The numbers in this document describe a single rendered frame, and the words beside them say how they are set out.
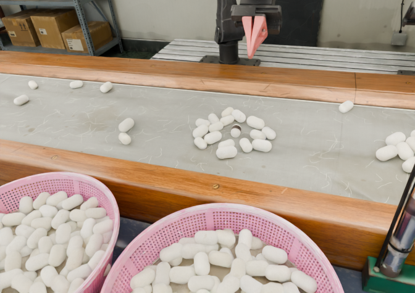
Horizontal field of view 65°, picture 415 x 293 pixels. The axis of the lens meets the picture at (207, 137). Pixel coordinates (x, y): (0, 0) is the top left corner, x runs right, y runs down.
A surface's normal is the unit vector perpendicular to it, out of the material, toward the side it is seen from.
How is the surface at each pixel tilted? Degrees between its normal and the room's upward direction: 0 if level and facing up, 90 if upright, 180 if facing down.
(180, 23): 90
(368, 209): 0
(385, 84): 0
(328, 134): 0
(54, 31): 90
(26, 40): 91
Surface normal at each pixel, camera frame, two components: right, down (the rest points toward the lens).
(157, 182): -0.07, -0.81
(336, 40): -0.36, 0.55
